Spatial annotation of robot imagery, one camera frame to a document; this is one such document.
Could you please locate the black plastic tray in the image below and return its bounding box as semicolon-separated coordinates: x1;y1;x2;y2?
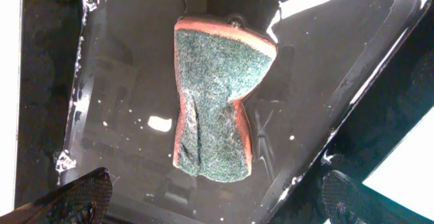
14;0;433;223

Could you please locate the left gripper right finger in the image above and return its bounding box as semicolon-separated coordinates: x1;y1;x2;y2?
321;169;401;224

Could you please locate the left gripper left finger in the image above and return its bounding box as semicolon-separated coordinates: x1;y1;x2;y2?
1;167;113;224

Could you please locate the dark sponge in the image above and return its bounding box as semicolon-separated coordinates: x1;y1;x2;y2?
173;17;277;183

